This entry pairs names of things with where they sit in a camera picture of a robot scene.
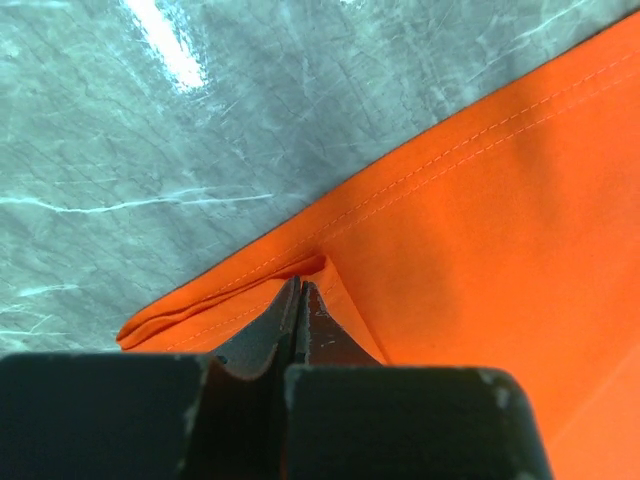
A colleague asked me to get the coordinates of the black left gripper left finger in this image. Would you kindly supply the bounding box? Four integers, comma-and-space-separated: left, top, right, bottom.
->
1, 278, 301, 479

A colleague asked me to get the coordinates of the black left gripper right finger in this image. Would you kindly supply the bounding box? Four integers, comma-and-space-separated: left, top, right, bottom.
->
284, 282, 552, 479

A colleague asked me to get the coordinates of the orange t shirt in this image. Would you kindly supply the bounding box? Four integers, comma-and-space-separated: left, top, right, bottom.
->
116, 12, 639, 479

